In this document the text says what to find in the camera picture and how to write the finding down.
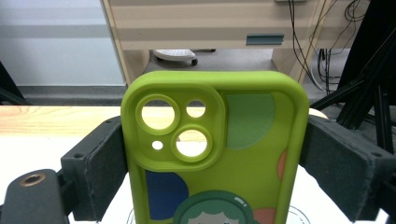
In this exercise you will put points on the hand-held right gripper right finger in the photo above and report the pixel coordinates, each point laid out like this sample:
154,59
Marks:
345,168

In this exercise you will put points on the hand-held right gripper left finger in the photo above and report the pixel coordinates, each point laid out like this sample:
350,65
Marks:
99,168

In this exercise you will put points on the green phone case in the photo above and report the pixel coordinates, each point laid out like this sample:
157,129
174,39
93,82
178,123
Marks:
249,174

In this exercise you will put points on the black metal stand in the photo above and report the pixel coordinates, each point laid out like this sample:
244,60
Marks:
364,93
9,90

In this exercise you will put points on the white wheeled base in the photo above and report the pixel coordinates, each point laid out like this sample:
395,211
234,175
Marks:
176,55

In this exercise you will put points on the light wooden desk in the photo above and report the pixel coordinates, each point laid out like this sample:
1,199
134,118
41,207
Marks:
193,28

